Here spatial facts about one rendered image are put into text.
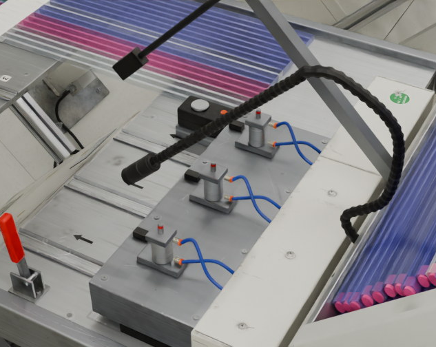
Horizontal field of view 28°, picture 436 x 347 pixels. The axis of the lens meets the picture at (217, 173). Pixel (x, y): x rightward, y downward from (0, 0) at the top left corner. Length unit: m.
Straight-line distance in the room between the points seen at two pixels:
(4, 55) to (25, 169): 0.92
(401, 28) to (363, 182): 1.49
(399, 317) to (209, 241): 0.35
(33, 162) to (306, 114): 1.19
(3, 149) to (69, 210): 1.19
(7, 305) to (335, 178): 0.39
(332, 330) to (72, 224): 0.47
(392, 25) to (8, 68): 1.33
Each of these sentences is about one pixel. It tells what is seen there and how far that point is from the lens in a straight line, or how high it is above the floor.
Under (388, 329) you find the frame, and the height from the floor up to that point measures 1.48.
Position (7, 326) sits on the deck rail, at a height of 1.01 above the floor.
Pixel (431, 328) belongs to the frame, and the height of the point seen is 1.52.
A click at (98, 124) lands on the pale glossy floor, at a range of 2.43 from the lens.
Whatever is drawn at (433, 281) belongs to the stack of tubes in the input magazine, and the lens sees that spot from 0.68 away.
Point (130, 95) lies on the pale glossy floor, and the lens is 2.53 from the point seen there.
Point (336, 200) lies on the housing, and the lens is 0.96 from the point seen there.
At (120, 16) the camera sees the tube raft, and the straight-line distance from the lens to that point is 1.42.
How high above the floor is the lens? 1.89
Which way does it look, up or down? 46 degrees down
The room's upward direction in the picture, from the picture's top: 63 degrees clockwise
